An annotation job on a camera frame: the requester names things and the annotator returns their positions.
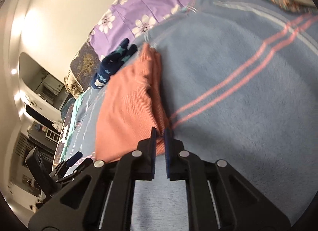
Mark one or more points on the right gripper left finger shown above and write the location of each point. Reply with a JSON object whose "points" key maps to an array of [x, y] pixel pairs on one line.
{"points": [[100, 197]]}

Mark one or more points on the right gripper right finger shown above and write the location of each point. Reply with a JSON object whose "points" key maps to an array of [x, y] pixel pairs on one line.
{"points": [[218, 196]]}

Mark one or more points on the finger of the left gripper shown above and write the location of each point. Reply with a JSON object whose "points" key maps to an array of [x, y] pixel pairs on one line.
{"points": [[83, 165], [75, 158]]}

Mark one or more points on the salmon long-sleeve shirt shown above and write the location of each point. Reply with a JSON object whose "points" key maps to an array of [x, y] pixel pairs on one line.
{"points": [[131, 107]]}

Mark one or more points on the teal patterned quilt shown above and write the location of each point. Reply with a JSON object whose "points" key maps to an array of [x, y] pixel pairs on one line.
{"points": [[68, 114]]}

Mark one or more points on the white rack shelf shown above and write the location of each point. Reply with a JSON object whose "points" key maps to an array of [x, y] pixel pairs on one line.
{"points": [[52, 136]]}

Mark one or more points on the white cat figurine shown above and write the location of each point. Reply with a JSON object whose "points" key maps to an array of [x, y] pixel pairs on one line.
{"points": [[57, 125]]}

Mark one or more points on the beige crumpled cloth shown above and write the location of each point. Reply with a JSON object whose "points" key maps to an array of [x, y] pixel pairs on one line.
{"points": [[72, 85]]}

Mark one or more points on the dark tree-print pillow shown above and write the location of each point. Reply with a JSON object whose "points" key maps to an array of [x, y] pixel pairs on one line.
{"points": [[84, 65]]}

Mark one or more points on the navy star plush garment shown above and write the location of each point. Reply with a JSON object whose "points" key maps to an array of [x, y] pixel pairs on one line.
{"points": [[112, 63]]}

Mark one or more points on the blue plaid blanket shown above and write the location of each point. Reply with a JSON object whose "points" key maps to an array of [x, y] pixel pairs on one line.
{"points": [[239, 83]]}

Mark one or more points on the purple floral pillow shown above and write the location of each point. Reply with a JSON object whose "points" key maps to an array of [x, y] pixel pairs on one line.
{"points": [[129, 19]]}

